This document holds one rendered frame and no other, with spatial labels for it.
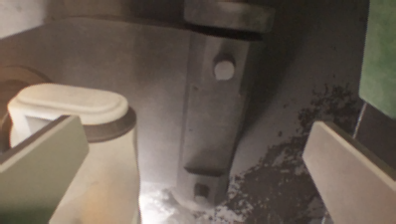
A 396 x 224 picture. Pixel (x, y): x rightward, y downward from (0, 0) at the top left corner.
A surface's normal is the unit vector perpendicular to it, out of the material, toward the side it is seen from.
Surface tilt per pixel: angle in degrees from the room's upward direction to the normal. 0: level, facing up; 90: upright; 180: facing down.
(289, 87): 0
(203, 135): 0
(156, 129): 0
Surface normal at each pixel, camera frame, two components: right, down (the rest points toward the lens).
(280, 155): -0.07, 0.47
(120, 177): 0.11, -0.87
